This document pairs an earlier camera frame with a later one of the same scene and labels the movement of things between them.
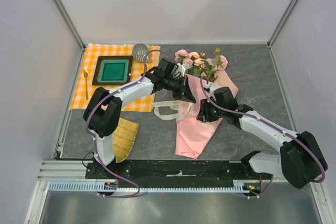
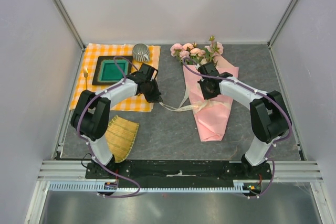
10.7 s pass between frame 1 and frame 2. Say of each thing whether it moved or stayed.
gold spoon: stayed
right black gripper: moved
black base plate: stayed
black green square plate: stayed
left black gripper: moved
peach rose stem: moved
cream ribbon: moved
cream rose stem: moved
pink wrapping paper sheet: moved
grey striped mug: stayed
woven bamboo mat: stayed
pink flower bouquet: moved
